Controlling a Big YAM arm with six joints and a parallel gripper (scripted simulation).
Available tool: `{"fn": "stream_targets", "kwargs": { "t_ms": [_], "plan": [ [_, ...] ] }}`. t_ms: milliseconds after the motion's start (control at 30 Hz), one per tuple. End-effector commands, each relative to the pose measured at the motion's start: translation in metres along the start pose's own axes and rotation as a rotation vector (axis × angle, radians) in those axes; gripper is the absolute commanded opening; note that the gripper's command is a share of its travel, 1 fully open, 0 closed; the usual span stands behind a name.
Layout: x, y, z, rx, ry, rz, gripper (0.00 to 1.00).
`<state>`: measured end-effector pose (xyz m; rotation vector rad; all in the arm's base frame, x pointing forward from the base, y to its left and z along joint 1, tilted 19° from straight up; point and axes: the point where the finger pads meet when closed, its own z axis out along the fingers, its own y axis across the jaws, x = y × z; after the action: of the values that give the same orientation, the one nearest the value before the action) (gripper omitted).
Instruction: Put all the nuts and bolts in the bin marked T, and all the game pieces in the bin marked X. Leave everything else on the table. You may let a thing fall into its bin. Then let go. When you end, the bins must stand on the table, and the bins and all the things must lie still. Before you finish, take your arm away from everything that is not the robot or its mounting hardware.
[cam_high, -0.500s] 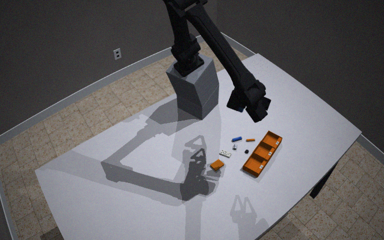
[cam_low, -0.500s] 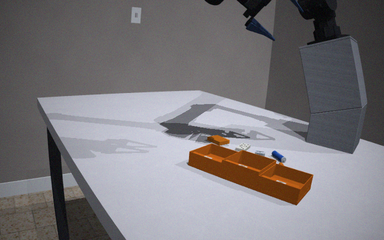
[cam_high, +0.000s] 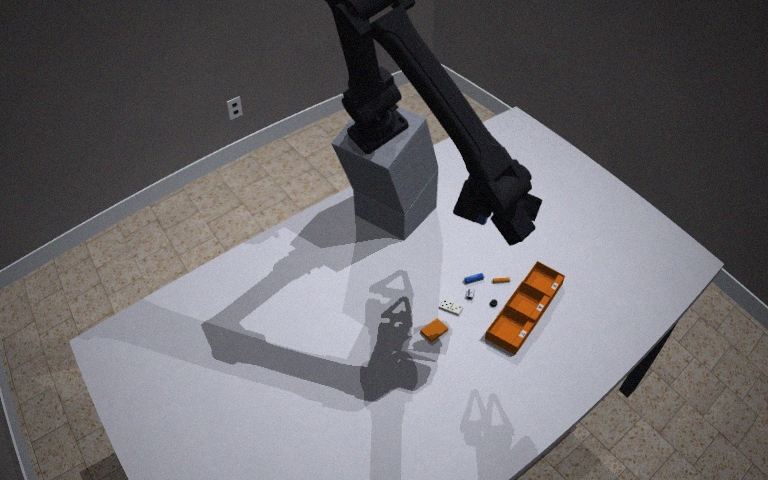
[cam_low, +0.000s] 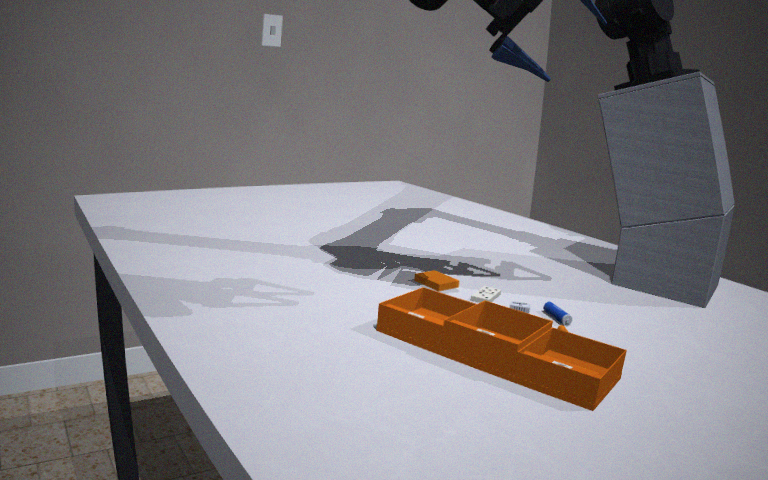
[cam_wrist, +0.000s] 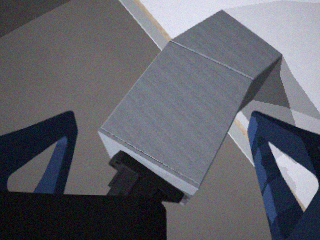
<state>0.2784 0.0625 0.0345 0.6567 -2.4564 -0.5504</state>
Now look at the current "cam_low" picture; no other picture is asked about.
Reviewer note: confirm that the blue battery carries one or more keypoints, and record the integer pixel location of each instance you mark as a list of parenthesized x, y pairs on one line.
[(557, 313)]

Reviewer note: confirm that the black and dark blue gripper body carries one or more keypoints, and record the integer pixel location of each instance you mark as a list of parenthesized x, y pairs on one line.
[(511, 22)]

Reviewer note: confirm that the orange three-compartment tray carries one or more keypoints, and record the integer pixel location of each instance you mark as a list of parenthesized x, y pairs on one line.
[(460, 339)]

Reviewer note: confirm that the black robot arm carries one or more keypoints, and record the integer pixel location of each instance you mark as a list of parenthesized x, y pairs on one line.
[(651, 55)]

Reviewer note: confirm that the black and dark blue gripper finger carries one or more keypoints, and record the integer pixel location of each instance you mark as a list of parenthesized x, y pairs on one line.
[(507, 54), (594, 10)]

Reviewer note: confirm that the white domino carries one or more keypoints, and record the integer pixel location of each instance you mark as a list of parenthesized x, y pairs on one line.
[(486, 293)]

